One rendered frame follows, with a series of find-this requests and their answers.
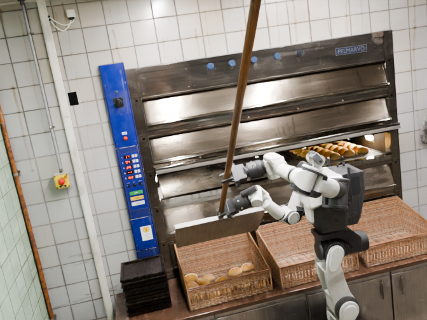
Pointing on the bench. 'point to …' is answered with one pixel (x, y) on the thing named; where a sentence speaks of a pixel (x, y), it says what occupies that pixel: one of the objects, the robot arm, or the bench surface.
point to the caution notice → (146, 232)
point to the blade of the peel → (217, 227)
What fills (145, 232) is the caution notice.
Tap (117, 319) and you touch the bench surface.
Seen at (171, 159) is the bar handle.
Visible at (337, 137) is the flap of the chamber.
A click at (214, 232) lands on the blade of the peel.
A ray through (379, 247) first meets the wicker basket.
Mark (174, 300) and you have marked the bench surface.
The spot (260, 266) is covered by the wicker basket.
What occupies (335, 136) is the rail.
